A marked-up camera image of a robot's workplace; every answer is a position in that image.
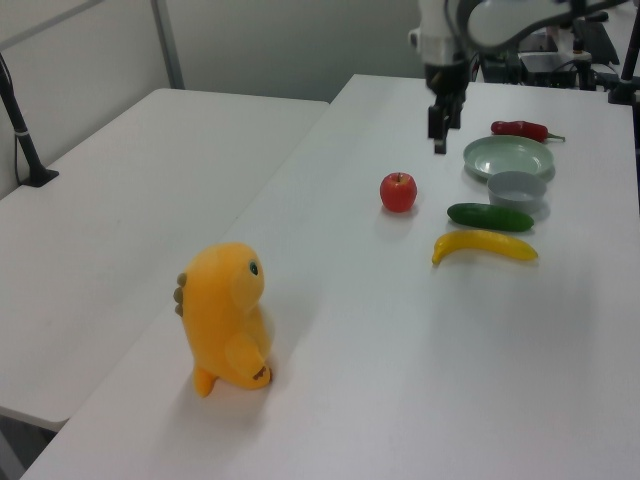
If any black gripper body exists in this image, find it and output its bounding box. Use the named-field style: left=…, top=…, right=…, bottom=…
left=423, top=55, right=472, bottom=112

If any red apple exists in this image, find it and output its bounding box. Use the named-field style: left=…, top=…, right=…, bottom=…
left=379, top=171, right=419, bottom=215

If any pale green plate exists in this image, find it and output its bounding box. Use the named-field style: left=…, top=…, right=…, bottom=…
left=462, top=134, right=556, bottom=183

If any dark red chili pepper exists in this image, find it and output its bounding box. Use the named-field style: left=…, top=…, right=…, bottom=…
left=490, top=119, right=567, bottom=144

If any grey bowl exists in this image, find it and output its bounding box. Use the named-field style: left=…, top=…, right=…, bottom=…
left=486, top=170, right=549, bottom=215

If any black electronics box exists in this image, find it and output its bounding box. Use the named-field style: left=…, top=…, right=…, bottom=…
left=518, top=49, right=577, bottom=89

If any green cucumber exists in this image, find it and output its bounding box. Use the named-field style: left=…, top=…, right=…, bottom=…
left=446, top=202, right=535, bottom=234

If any yellow banana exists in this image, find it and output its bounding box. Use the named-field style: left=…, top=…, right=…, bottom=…
left=431, top=229, right=540, bottom=267

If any orange plush dinosaur toy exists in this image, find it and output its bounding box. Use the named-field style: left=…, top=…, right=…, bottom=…
left=173, top=241, right=276, bottom=399

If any black pole with base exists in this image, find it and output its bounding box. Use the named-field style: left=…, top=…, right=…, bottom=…
left=0, top=52, right=60, bottom=189

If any black stand with red ring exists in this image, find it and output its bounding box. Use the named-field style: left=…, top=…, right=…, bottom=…
left=568, top=0, right=591, bottom=92

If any black camera stand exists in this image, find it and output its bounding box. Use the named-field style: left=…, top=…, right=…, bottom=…
left=606, top=27, right=640, bottom=106

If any grey metal partition post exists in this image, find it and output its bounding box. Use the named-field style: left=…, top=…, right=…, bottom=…
left=149, top=0, right=187, bottom=92

